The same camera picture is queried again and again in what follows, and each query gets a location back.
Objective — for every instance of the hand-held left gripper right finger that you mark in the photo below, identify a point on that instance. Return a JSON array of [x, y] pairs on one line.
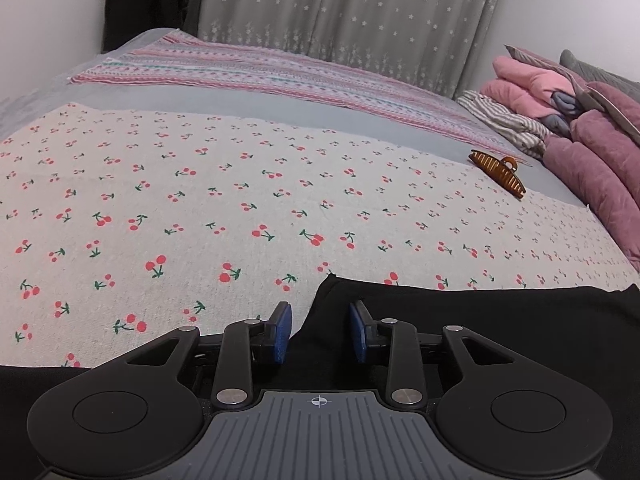
[[358, 334]]

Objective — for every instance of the grey white striped cloth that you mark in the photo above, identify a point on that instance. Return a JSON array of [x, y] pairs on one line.
[[500, 115]]

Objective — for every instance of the grey pillow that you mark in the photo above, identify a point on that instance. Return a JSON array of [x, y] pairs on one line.
[[600, 72]]

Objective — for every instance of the dark hanging clothes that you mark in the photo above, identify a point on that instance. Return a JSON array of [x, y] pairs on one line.
[[150, 0]]

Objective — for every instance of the pink striped blanket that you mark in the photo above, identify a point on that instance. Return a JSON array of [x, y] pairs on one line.
[[250, 67]]

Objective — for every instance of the grey star print curtain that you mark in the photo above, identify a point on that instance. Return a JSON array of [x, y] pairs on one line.
[[350, 10]]

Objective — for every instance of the cherry print bed sheet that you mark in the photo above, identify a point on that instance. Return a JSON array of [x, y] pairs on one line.
[[200, 210]]

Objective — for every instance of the grey-blue bed sheet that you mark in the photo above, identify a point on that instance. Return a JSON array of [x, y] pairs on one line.
[[200, 100]]

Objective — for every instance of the purple quilt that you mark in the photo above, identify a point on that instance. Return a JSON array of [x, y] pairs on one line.
[[600, 170]]

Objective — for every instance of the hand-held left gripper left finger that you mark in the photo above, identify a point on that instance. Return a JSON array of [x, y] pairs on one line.
[[281, 334]]

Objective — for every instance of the pink fleece garment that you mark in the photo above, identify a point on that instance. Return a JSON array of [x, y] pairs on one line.
[[525, 85]]

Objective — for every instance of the black pants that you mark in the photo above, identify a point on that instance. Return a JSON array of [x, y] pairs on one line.
[[500, 312]]

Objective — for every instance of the brown hair claw clip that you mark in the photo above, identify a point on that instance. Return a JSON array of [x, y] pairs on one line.
[[492, 166]]

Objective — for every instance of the grey-blue folded garment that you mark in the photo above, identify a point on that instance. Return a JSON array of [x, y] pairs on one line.
[[562, 106]]

